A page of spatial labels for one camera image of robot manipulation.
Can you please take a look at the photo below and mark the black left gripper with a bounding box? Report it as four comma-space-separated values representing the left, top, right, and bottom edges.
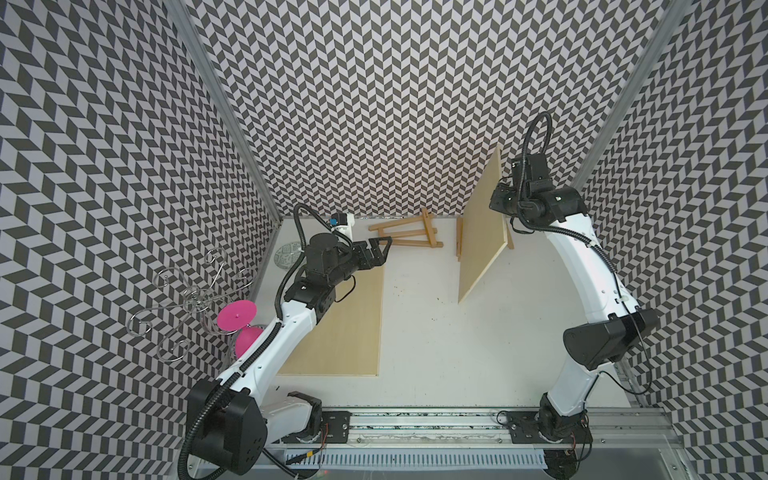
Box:
326, 235, 392, 286

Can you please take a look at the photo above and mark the wooden easel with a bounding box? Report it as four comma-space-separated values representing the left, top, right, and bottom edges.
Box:
456, 216, 515, 260
368, 207, 444, 249

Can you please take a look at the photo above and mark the plywood board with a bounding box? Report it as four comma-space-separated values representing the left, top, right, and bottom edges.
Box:
279, 267, 385, 376
458, 145, 508, 303

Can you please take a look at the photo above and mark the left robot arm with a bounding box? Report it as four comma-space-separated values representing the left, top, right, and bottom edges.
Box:
177, 233, 393, 479

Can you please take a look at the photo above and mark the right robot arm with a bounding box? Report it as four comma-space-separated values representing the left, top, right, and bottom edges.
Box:
489, 154, 660, 444

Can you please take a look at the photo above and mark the green patterned ceramic bowl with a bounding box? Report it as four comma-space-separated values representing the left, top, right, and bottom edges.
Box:
273, 241, 303, 271

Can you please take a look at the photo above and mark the pink egg-shaped container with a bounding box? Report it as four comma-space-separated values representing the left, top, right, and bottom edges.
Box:
216, 300, 264, 359

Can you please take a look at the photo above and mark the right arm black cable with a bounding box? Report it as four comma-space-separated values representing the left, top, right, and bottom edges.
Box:
509, 111, 655, 397

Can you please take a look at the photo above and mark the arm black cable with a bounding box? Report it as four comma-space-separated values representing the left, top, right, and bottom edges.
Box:
177, 203, 355, 480
509, 111, 655, 397

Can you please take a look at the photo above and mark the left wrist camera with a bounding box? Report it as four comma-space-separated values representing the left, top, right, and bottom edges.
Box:
329, 212, 355, 238

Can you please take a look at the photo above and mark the silver wire rack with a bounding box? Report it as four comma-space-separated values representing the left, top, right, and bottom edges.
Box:
125, 248, 254, 338

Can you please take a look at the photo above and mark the aluminium corner post right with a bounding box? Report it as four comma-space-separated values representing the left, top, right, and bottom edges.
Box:
571, 0, 693, 193

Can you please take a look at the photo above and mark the aluminium corner post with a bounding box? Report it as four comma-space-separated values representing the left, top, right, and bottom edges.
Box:
571, 0, 693, 193
164, 0, 281, 221

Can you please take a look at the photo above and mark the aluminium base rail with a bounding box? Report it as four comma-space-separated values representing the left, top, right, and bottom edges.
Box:
173, 407, 691, 480

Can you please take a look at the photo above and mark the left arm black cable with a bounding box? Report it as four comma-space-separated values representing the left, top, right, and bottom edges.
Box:
177, 203, 355, 480

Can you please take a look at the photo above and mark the aluminium corner post left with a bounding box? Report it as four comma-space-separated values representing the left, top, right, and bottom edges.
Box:
164, 0, 281, 221

